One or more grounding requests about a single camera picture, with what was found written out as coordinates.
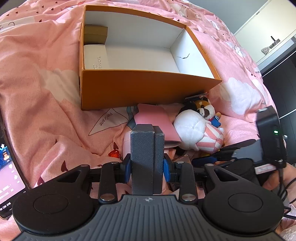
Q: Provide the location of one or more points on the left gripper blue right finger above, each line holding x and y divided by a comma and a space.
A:
167, 167

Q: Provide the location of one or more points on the blue ocean park tag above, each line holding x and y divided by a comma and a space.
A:
195, 97

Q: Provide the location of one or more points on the pink fabric pouch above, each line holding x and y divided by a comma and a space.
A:
148, 162

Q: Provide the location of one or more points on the white door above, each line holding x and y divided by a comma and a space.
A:
274, 18

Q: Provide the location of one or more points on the smartphone with photo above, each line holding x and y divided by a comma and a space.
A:
12, 180

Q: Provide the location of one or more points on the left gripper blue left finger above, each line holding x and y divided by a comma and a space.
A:
127, 168

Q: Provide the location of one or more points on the black wardrobe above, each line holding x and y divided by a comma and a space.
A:
281, 84

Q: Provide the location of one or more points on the red panda plush toy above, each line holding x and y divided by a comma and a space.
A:
205, 109

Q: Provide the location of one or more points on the red heart keychain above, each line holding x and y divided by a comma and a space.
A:
115, 154

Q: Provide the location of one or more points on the black camera box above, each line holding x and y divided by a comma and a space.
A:
270, 133

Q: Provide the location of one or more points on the small gold box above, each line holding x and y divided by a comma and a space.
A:
94, 34

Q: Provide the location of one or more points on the white pink plush toy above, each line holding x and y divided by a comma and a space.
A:
196, 133

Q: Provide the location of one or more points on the long white box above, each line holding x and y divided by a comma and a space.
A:
95, 57

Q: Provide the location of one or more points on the orange cardboard box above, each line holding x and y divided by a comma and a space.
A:
152, 60

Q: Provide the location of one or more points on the person's right hand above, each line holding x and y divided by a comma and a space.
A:
289, 173

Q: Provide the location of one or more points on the black door handle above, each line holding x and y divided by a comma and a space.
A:
275, 42

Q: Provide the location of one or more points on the dark grey box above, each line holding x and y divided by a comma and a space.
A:
146, 159

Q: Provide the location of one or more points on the pink duvet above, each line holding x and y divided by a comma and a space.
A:
40, 98

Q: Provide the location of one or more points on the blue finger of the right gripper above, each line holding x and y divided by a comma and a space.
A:
233, 147
201, 161

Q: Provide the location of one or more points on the pink card wallet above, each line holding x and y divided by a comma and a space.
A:
156, 116

